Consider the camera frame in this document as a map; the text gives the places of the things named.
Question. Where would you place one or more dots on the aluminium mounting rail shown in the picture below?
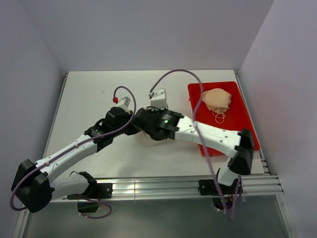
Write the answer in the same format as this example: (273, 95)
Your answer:
(187, 186)

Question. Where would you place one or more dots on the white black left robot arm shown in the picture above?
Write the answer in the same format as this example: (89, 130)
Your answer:
(36, 184)

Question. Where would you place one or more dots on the beige bra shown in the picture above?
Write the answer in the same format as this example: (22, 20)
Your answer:
(217, 101)

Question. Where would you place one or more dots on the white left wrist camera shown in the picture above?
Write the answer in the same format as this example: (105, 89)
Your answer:
(122, 103)

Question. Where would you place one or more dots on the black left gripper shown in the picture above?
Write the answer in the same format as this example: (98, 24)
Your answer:
(131, 131)

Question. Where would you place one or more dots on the red plastic tray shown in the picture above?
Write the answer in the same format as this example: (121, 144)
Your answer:
(236, 117)

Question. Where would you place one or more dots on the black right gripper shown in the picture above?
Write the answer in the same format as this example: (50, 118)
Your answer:
(156, 109)

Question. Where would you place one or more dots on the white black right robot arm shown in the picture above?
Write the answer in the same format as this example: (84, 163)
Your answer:
(238, 146)

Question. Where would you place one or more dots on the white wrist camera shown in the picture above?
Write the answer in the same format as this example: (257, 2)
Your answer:
(122, 103)
(158, 99)

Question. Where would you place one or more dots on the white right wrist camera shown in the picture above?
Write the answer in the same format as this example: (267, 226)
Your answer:
(158, 99)

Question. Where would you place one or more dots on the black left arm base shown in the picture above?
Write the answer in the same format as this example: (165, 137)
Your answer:
(93, 198)

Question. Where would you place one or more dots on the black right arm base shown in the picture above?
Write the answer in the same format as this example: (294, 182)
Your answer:
(208, 188)

